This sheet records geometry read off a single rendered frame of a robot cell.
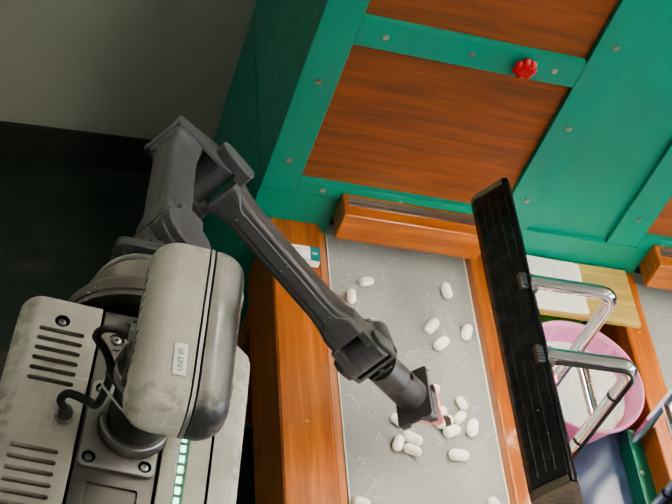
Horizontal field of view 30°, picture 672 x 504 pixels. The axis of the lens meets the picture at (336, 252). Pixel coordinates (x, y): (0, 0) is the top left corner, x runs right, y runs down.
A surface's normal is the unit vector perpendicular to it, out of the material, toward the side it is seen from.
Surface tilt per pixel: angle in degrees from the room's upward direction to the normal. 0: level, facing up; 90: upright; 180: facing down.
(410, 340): 0
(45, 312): 1
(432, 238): 90
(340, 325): 64
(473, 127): 90
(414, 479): 0
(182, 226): 39
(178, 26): 90
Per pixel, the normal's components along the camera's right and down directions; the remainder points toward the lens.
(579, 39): 0.07, 0.74
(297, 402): 0.29, -0.66
